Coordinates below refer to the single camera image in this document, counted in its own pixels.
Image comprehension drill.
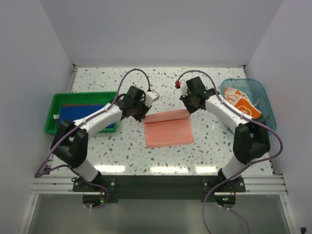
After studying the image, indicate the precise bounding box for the pink panda towel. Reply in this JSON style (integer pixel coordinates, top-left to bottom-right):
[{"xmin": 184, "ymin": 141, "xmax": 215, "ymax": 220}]
[{"xmin": 143, "ymin": 109, "xmax": 194, "ymax": 148}]

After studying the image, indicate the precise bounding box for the blue towel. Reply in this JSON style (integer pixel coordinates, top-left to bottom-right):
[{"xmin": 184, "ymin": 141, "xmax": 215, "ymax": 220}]
[{"xmin": 57, "ymin": 106, "xmax": 104, "ymax": 128}]

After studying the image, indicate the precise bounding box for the brown towel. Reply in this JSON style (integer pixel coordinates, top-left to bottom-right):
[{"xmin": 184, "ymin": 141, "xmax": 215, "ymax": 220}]
[{"xmin": 61, "ymin": 103, "xmax": 106, "ymax": 107}]

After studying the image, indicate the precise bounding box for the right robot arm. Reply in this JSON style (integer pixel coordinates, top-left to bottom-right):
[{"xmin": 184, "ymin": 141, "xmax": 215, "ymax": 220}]
[{"xmin": 175, "ymin": 77, "xmax": 271, "ymax": 192}]

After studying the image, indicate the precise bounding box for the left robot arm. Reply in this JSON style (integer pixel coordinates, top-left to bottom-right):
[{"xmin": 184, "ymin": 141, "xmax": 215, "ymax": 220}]
[{"xmin": 51, "ymin": 86, "xmax": 159, "ymax": 192}]

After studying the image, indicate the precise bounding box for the orange white lion towel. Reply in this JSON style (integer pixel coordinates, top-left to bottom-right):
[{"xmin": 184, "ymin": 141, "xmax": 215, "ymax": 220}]
[{"xmin": 223, "ymin": 87, "xmax": 262, "ymax": 118}]

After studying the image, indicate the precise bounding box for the blue plastic bin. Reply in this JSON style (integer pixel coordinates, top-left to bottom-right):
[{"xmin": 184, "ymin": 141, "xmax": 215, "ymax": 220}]
[{"xmin": 220, "ymin": 78, "xmax": 276, "ymax": 130}]

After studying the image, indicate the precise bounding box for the green plastic tray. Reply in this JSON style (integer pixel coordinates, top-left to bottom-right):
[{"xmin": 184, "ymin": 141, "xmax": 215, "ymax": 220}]
[{"xmin": 45, "ymin": 92, "xmax": 116, "ymax": 135}]

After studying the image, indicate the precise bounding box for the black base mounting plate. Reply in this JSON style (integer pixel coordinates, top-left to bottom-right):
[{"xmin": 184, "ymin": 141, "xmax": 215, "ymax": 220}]
[{"xmin": 73, "ymin": 174, "xmax": 247, "ymax": 203}]

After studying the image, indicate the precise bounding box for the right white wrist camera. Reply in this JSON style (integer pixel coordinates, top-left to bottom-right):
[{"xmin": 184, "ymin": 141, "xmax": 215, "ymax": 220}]
[{"xmin": 175, "ymin": 80, "xmax": 189, "ymax": 97}]

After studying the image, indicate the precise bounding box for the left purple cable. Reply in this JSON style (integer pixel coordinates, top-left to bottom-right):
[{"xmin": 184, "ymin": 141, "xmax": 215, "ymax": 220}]
[{"xmin": 34, "ymin": 68, "xmax": 151, "ymax": 210}]

